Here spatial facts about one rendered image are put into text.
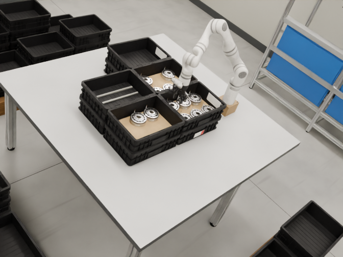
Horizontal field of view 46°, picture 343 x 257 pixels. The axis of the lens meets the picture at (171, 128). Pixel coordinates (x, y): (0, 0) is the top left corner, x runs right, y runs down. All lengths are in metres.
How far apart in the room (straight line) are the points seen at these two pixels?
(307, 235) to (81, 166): 1.54
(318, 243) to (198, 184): 0.92
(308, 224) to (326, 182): 1.25
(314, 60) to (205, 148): 1.97
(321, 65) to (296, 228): 1.97
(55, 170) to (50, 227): 0.52
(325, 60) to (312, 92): 0.36
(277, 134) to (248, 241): 0.86
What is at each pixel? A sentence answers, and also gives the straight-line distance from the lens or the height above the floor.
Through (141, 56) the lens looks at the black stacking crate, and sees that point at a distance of 3.23.
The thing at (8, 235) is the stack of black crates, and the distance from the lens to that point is 2.69.
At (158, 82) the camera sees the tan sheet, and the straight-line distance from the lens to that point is 2.99.
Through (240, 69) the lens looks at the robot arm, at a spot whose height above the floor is 1.11.
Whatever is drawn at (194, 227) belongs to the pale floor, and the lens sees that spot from 3.23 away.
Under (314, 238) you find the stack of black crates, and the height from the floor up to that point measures 0.49.
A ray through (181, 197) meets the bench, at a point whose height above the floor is 0.70.
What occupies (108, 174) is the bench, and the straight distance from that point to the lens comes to 2.44.
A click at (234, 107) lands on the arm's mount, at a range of 3.13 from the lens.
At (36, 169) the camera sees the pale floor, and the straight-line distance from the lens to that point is 3.35.
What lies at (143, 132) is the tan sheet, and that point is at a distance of 2.54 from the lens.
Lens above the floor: 2.54
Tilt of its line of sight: 40 degrees down
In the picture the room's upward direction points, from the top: 19 degrees clockwise
